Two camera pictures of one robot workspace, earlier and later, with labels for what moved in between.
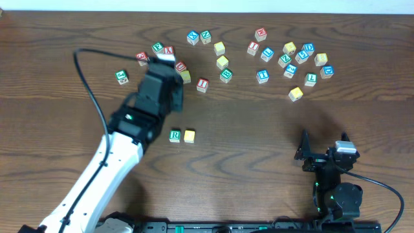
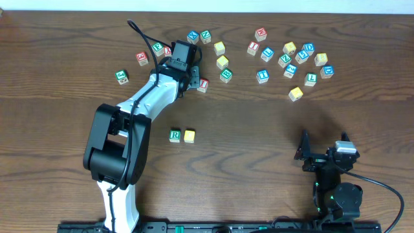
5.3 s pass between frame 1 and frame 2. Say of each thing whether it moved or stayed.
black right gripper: stayed
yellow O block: stayed
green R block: stayed
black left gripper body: moved
